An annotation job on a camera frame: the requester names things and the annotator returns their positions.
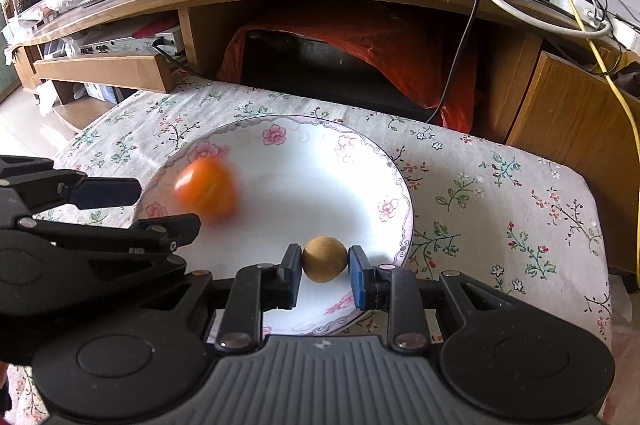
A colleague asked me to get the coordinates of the yellow cable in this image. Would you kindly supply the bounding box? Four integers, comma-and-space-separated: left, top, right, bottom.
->
380, 0, 640, 291

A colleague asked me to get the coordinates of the white floral rimmed plate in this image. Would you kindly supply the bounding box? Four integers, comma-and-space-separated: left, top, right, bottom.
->
135, 115, 416, 337

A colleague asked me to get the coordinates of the large red tomato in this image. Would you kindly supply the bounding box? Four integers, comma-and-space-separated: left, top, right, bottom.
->
173, 159, 240, 226

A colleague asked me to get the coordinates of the thick white cable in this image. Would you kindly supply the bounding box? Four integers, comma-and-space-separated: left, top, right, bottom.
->
480, 0, 611, 41

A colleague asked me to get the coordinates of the black hanging cable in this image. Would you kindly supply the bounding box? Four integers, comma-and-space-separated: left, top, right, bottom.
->
425, 0, 483, 123

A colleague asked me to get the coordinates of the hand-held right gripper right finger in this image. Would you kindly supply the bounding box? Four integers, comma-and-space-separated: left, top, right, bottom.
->
348, 244, 521, 352

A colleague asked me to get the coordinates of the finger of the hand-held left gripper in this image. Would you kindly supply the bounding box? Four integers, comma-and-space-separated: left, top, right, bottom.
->
0, 155, 142, 226
15, 213, 202, 256

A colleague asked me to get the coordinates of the silver media player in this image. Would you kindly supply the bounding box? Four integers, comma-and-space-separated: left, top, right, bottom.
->
75, 28, 183, 56

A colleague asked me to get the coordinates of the floral tablecloth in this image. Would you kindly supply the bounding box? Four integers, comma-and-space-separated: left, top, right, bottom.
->
0, 75, 613, 425

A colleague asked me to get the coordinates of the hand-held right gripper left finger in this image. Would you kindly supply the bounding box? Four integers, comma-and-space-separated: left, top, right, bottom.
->
135, 244, 304, 352

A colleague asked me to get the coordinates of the flat red item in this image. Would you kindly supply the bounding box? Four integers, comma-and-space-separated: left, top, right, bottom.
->
127, 18, 181, 38

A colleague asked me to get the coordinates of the red plastic bag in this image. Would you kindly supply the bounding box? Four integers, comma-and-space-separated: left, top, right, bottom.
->
217, 12, 481, 133

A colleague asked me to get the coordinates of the white power strip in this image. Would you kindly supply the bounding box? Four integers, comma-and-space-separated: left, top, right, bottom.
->
550, 0, 608, 28

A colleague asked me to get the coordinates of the small brown round fruit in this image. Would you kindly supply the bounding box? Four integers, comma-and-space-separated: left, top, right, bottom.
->
301, 236, 349, 283

